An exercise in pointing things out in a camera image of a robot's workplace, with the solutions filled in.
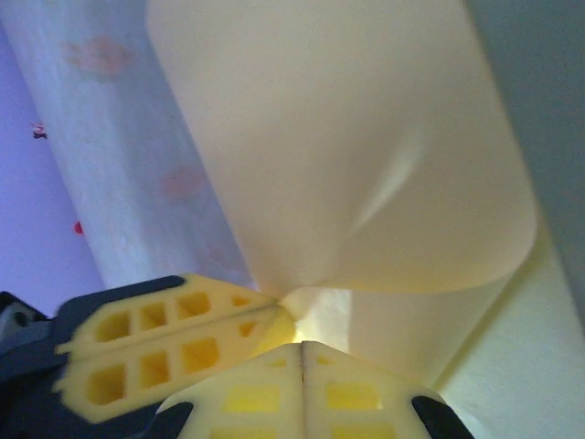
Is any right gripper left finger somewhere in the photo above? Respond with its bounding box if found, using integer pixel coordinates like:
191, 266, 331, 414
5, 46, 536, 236
145, 340, 305, 439

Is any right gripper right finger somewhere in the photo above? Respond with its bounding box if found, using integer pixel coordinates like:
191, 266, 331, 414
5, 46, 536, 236
303, 341, 476, 439

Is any yellow paper sheet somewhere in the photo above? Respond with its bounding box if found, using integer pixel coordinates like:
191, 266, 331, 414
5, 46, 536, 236
145, 0, 554, 390

